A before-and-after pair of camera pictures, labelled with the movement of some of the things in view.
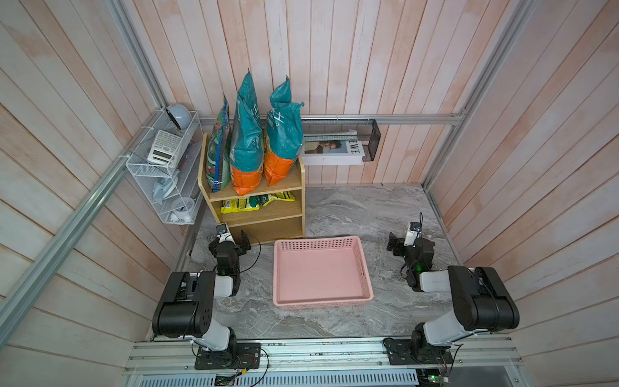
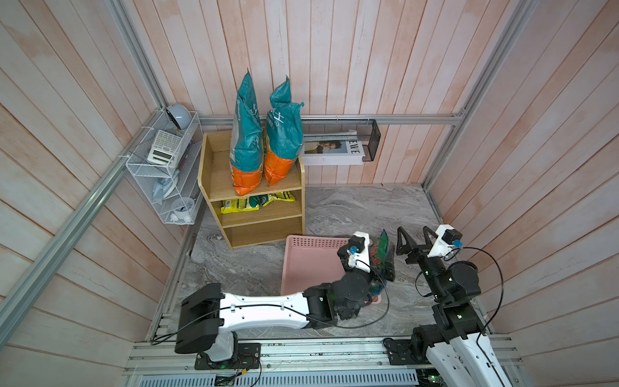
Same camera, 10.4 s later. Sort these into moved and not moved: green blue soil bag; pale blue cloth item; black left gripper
Moved: black left gripper; green blue soil bag
Not moved: pale blue cloth item
